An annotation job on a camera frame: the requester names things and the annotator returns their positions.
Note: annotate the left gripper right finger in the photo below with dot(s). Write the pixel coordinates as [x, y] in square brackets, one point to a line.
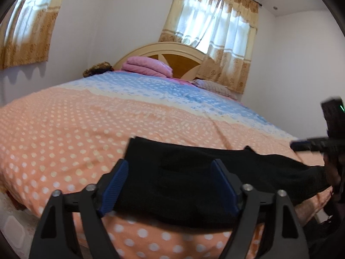
[228, 185]

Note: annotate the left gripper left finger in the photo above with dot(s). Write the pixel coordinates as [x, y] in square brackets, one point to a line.
[110, 186]

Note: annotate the black pants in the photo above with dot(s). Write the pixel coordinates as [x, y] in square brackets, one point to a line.
[174, 185]

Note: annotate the peach blue polka-dot bedspread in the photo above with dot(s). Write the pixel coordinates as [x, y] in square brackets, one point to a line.
[67, 136]

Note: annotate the person's bare foot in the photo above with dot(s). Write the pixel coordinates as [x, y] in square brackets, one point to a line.
[310, 207]

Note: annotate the striped pillow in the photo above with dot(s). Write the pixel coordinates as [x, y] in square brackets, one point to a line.
[215, 88]

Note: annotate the brown fuzzy object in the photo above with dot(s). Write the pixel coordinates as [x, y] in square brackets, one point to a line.
[98, 69]

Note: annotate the folded pink blanket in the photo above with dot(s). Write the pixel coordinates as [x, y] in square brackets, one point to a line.
[147, 66]

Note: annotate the cream wooden headboard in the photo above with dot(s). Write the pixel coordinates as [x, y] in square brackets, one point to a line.
[183, 59]

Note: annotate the beige floral window curtain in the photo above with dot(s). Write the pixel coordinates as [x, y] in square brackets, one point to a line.
[223, 30]

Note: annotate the side window curtain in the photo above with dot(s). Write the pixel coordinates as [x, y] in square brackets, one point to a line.
[26, 32]

